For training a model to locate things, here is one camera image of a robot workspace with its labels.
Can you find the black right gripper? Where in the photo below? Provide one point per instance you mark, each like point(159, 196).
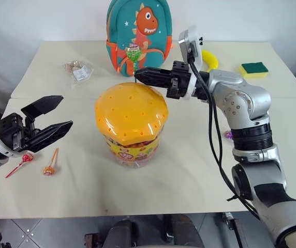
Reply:
point(179, 80)

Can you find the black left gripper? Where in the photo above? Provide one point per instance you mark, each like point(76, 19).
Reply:
point(9, 129)

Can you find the green lollipop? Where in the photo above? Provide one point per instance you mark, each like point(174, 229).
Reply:
point(133, 53)

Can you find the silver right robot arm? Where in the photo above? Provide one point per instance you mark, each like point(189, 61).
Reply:
point(251, 103)

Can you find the yellow perforated jar lid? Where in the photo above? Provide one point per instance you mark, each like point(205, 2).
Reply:
point(131, 111)

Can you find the clear plastic lollipop jar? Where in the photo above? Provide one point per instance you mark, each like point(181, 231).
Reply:
point(135, 155)

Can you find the red wrapped lollipop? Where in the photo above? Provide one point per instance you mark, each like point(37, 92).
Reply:
point(27, 157)

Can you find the teal dinosaur backpack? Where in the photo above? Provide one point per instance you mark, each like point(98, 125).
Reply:
point(148, 31)

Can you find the orange wrapped lollipop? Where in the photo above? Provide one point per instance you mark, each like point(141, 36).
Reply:
point(50, 169)

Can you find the clear plastic snack bag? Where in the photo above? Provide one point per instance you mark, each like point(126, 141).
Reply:
point(78, 71)

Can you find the yellow banana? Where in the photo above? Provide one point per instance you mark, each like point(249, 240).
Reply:
point(211, 59)

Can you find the purple wrapped lollipop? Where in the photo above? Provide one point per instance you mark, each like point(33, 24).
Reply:
point(228, 135)

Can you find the yellow green sponge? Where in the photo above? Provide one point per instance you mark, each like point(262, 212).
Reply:
point(254, 68)

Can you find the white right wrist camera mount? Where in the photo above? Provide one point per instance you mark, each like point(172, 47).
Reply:
point(195, 38)

